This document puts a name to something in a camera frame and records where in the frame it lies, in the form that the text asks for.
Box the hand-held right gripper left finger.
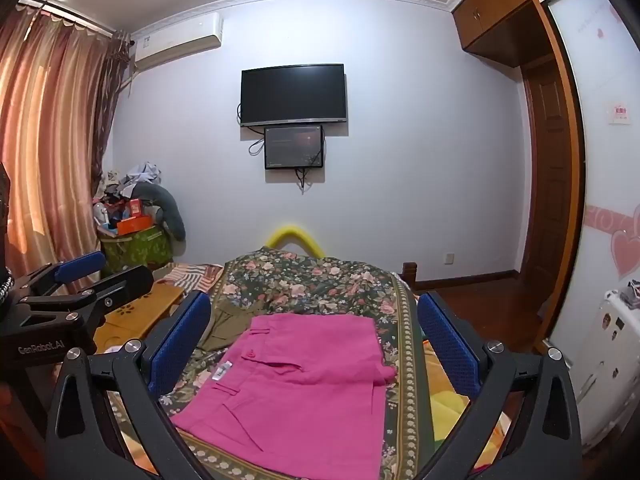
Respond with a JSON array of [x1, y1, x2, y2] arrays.
[[45, 290, 213, 480]]

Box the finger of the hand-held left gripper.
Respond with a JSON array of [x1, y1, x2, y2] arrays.
[[14, 251, 107, 297], [19, 264, 155, 322]]

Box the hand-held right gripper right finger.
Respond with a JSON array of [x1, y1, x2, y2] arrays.
[[416, 291, 583, 480]]

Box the pink pants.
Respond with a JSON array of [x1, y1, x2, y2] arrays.
[[170, 312, 396, 478]]

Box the olive green pants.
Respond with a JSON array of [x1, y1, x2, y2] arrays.
[[199, 300, 261, 352]]

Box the green patterned bag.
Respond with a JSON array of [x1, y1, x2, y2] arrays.
[[99, 225, 173, 273]]

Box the tan wooden board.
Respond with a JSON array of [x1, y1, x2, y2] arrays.
[[95, 282, 186, 353]]

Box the orange box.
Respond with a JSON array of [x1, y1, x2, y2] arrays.
[[116, 215, 152, 236]]

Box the colourful fleece blanket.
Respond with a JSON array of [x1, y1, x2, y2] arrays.
[[422, 340, 511, 468]]

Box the striped cloth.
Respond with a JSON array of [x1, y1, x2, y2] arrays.
[[165, 262, 223, 293]]

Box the grey plush pillow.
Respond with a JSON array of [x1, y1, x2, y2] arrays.
[[132, 182, 187, 241]]

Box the pile of clothes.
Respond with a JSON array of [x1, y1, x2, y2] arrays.
[[97, 161, 163, 201]]

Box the pink striped curtain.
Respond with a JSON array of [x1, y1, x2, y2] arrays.
[[0, 2, 133, 281]]

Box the floral bedspread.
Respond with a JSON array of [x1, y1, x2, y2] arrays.
[[107, 246, 471, 480]]

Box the yellow foam tube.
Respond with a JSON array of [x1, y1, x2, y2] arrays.
[[265, 224, 326, 260]]

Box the white appliance with stickers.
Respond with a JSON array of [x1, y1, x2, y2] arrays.
[[570, 280, 640, 441]]

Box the wooden door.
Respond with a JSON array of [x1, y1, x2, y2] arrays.
[[522, 60, 573, 311]]

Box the white heart-print wardrobe door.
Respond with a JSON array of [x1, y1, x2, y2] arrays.
[[545, 0, 640, 341]]

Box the white air conditioner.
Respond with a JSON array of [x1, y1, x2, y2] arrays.
[[131, 12, 225, 71]]

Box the wooden overhead cabinet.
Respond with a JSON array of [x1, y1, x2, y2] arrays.
[[450, 0, 586, 68]]

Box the small black wall monitor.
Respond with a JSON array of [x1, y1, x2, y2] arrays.
[[264, 124, 325, 171]]

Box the black wall television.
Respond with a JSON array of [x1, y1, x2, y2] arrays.
[[241, 64, 348, 128]]

